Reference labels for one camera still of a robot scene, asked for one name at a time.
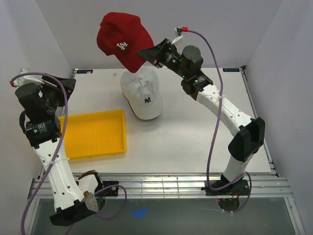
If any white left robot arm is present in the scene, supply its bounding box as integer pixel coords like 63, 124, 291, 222
15, 73, 104, 227

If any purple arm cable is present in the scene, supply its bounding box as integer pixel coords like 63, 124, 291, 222
9, 72, 128, 235
187, 28, 252, 214

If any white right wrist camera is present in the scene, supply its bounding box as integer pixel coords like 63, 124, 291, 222
171, 26, 188, 45

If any yellow plastic tray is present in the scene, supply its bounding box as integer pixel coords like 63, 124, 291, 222
64, 110, 127, 160

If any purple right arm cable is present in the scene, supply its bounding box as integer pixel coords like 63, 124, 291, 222
187, 28, 252, 214

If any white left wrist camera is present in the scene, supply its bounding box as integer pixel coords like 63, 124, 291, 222
9, 75, 42, 88

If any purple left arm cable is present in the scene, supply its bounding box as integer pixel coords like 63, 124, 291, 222
9, 72, 128, 235

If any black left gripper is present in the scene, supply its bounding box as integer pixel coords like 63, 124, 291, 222
37, 72, 76, 114

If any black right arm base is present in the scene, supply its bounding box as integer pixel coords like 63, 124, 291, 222
201, 180, 249, 196

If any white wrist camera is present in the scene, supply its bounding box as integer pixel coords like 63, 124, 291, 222
171, 26, 188, 45
9, 75, 42, 88

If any white baseball cap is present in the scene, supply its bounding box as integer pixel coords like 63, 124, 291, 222
120, 67, 163, 120

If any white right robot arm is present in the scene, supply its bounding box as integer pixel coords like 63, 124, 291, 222
137, 39, 265, 194

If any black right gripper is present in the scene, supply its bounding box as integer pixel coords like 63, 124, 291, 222
135, 40, 187, 80

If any aluminium rail frame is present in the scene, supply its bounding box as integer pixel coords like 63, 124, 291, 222
26, 174, 307, 235

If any red baseball cap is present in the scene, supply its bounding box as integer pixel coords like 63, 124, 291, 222
96, 12, 154, 73

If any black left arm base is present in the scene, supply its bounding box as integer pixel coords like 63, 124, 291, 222
98, 181, 119, 197

